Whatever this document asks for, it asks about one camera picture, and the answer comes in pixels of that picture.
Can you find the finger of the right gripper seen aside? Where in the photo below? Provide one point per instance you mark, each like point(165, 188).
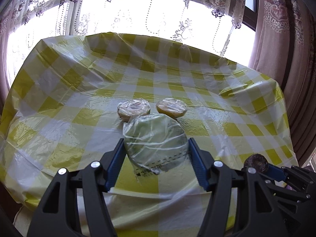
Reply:
point(270, 171)

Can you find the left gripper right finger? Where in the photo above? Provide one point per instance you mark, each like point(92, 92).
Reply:
point(240, 202)

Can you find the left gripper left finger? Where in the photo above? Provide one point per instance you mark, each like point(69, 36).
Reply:
point(57, 213)

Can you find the dark dried date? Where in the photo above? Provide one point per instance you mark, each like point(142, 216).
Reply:
point(257, 161)

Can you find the green cabbage half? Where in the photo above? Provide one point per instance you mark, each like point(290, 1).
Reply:
point(154, 143)

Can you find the yellow checkered plastic tablecloth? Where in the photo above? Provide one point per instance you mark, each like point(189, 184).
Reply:
point(75, 97)

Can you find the brown drape curtain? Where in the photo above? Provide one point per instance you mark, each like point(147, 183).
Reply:
point(284, 49)

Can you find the floral sheer curtain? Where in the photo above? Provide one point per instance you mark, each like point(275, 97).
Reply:
point(222, 27)

